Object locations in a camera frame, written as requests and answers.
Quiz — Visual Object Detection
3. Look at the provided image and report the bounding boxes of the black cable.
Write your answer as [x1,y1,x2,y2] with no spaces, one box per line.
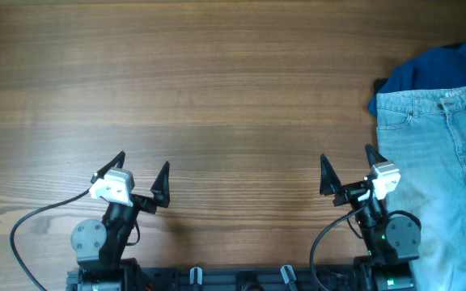
[9,188,92,291]
[309,189,375,291]

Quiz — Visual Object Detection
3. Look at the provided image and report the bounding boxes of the black garment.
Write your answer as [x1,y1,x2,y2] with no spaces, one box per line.
[373,42,463,94]

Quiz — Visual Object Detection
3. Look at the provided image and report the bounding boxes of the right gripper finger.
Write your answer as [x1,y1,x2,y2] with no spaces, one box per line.
[320,154,342,196]
[365,144,387,167]

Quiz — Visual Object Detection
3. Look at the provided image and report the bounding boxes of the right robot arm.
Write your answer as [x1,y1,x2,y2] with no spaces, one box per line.
[309,144,422,290]

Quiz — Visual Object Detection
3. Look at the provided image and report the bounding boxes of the light blue denim shorts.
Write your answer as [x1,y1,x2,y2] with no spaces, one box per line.
[376,86,466,290]

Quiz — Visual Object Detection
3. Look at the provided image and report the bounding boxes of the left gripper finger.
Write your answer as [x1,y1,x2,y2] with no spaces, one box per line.
[91,150,125,183]
[150,161,171,208]

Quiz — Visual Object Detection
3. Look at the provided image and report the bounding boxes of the left black cable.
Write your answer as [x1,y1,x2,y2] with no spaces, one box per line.
[9,188,92,291]

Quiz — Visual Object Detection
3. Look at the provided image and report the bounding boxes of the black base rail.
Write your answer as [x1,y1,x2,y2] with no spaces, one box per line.
[66,264,363,291]

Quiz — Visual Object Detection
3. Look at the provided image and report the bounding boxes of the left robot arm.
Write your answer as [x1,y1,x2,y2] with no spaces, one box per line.
[66,151,171,291]

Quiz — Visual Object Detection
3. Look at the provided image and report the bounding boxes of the blue polo shirt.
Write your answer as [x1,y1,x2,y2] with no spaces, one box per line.
[376,41,466,95]

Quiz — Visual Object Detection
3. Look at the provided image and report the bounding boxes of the right black cable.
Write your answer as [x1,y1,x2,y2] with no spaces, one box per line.
[309,189,375,291]

